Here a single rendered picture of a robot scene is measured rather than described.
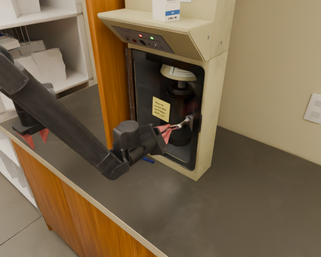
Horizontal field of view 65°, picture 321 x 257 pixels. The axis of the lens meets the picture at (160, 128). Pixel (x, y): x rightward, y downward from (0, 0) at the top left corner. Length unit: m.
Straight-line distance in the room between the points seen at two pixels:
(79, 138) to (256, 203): 0.64
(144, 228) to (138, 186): 0.17
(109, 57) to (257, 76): 0.62
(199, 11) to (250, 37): 0.46
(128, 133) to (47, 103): 0.23
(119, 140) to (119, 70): 0.39
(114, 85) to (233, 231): 0.65
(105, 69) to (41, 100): 0.45
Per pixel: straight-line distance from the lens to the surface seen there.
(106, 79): 0.95
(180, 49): 0.70
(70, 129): 0.57
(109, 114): 1.01
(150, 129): 0.75
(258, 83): 1.17
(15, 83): 0.47
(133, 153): 0.71
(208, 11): 0.70
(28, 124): 0.91
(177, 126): 0.79
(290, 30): 1.09
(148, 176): 0.99
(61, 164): 1.12
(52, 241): 2.07
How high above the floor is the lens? 1.64
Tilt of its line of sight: 34 degrees down
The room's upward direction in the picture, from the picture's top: straight up
